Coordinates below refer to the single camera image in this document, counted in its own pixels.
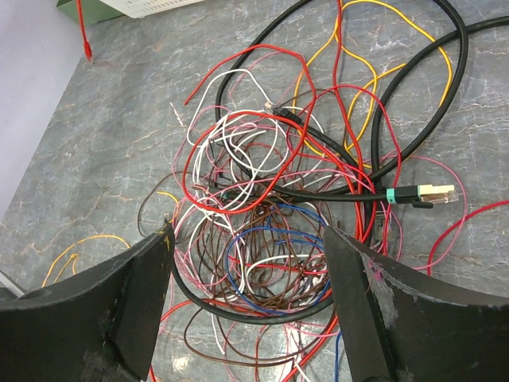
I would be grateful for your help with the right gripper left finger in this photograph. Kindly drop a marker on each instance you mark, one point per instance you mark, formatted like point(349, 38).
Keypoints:
point(98, 325)

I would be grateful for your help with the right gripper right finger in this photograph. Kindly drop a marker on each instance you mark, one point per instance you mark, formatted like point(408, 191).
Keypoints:
point(401, 325)

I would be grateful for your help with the green plastic tray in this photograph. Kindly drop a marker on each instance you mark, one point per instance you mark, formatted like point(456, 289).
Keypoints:
point(94, 11)

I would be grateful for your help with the white perforated plastic basket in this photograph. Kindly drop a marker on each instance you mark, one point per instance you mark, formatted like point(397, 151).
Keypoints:
point(143, 8)

